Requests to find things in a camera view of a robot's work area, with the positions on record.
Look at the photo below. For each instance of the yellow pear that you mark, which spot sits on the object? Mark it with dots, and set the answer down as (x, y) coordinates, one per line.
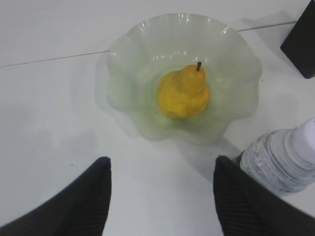
(184, 93)

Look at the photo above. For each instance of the black square pen holder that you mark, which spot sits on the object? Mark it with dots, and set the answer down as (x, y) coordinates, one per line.
(299, 45)

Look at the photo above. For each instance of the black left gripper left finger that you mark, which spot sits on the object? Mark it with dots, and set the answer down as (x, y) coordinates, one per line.
(81, 209)

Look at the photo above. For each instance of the translucent green wavy glass plate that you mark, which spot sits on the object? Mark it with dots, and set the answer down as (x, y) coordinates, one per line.
(127, 78)

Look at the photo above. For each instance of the clear water bottle green label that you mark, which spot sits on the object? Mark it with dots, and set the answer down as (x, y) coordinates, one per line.
(283, 161)

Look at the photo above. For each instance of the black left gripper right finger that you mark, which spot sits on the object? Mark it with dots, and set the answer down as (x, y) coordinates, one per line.
(246, 208)

